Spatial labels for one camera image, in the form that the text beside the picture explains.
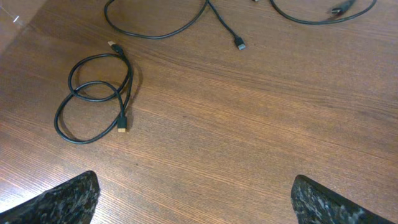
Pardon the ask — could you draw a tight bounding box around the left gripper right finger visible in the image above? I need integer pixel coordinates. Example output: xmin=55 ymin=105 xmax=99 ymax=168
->
xmin=290 ymin=175 xmax=393 ymax=224

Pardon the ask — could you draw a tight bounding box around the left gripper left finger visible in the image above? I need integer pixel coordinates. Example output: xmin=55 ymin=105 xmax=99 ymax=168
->
xmin=1 ymin=170 xmax=100 ymax=224

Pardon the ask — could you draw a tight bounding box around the thin black USB cable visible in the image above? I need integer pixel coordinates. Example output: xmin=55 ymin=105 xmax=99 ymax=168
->
xmin=103 ymin=0 xmax=247 ymax=51

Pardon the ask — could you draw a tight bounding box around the thick black HDMI cable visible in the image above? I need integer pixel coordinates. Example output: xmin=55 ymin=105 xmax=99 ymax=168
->
xmin=251 ymin=0 xmax=378 ymax=26

